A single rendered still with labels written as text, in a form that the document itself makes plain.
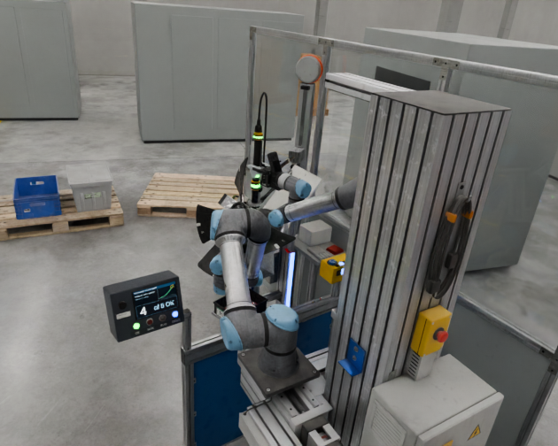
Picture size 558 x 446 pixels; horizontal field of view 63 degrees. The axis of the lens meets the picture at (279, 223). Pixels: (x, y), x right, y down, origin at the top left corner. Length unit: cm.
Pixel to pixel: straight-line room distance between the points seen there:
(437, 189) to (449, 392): 63
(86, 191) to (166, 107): 305
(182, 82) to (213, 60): 59
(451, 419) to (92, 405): 221
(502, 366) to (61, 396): 245
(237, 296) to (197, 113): 629
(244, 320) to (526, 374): 135
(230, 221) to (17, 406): 196
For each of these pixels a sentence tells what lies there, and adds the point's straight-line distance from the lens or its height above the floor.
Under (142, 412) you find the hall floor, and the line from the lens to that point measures 301.
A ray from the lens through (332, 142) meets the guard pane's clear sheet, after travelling 288.
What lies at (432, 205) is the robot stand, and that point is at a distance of 120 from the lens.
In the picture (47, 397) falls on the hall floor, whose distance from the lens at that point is 323.
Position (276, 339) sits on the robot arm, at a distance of 159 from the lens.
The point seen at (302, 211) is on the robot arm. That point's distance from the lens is 190.
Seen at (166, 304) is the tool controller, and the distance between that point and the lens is 181.
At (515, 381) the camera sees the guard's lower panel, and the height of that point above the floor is 75.
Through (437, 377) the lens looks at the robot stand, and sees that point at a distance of 155.
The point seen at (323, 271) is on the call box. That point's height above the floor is 102.
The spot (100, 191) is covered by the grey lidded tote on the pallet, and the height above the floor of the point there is 36.
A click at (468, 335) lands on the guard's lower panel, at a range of 249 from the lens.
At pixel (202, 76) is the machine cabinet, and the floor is 107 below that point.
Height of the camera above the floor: 223
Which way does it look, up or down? 26 degrees down
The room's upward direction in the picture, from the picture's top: 5 degrees clockwise
